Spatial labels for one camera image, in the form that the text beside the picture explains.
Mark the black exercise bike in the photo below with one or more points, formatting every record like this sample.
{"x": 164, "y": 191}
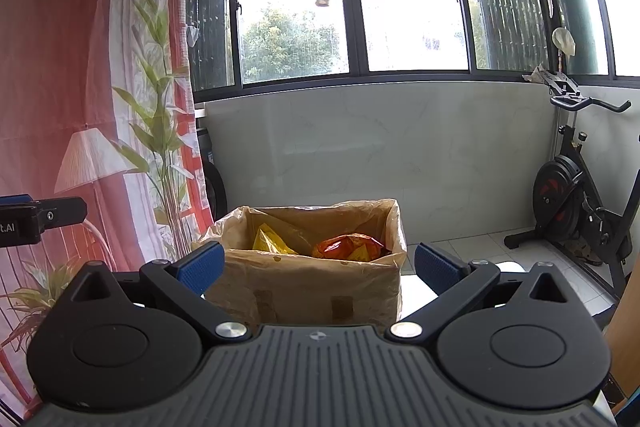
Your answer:
{"x": 555, "y": 202}

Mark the white hanging cloth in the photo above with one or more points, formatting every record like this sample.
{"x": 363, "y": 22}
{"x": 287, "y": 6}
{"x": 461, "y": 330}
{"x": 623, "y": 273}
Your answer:
{"x": 564, "y": 41}

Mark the brown cardboard box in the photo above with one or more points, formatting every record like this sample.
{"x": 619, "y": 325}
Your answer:
{"x": 300, "y": 292}

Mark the printed backdrop curtain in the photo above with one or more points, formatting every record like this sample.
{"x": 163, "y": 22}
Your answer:
{"x": 60, "y": 82}

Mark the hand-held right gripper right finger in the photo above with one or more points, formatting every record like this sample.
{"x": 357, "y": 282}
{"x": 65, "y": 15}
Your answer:
{"x": 437, "y": 269}

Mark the yellow snack bag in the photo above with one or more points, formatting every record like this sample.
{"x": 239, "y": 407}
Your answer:
{"x": 272, "y": 242}

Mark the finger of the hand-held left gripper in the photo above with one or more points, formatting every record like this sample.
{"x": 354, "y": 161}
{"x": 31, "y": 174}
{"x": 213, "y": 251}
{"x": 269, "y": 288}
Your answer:
{"x": 60, "y": 211}
{"x": 15, "y": 199}

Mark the small white plastic bag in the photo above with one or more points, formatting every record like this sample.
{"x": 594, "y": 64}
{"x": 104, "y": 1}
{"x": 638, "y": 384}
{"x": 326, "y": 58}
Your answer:
{"x": 192, "y": 36}

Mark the pair of shoes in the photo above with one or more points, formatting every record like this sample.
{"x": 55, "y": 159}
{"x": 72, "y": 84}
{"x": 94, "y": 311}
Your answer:
{"x": 585, "y": 254}

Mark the orange red snack bag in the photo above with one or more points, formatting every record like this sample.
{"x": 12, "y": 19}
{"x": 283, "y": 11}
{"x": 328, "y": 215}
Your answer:
{"x": 350, "y": 248}

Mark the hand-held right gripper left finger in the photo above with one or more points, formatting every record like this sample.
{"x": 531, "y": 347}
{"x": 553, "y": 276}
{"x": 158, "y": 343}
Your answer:
{"x": 202, "y": 267}

